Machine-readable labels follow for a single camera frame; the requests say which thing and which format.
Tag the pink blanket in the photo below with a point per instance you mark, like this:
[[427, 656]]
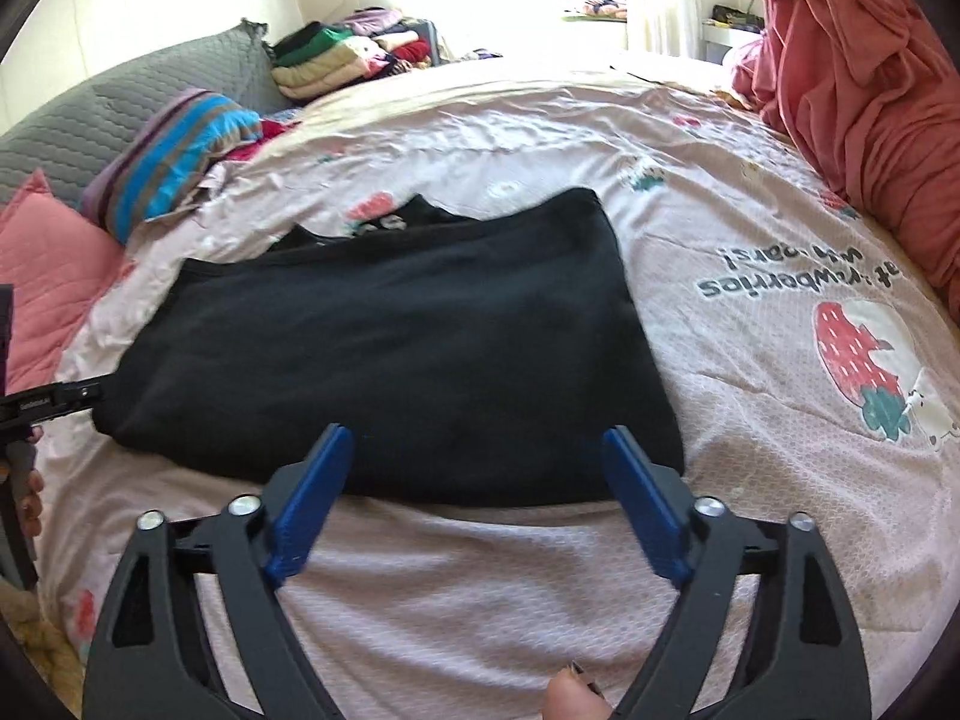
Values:
[[862, 90]]

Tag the person's right hand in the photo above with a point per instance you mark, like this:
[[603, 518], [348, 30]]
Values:
[[574, 694]]

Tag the person's left hand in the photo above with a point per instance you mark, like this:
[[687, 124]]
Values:
[[31, 502]]

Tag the white desk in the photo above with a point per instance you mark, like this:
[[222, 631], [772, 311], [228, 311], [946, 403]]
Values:
[[731, 41]]

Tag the strawberry print bed sheet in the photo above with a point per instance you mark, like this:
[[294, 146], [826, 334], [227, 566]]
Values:
[[750, 465]]

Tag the pink quilted pillow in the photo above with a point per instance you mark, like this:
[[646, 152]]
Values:
[[52, 270]]

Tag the black sweater with orange cuffs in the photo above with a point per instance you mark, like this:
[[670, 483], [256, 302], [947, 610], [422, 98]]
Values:
[[375, 360]]

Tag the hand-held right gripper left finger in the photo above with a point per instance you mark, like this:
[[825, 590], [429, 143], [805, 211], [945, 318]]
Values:
[[311, 495]]

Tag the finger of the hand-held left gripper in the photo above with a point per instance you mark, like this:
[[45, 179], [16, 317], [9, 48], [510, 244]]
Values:
[[60, 399]]

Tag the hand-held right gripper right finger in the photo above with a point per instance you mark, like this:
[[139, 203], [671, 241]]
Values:
[[649, 495]]

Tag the grey quilted pillow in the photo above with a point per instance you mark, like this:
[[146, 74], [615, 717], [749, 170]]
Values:
[[112, 112]]

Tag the red patterned cloth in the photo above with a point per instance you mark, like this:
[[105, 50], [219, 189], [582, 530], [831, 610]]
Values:
[[259, 136]]

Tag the striped pillow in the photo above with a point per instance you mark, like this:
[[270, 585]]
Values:
[[172, 150]]

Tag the pile of folded clothes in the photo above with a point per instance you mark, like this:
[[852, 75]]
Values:
[[330, 60]]

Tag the beige fluffy cloth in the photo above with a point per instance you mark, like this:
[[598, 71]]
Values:
[[41, 637]]

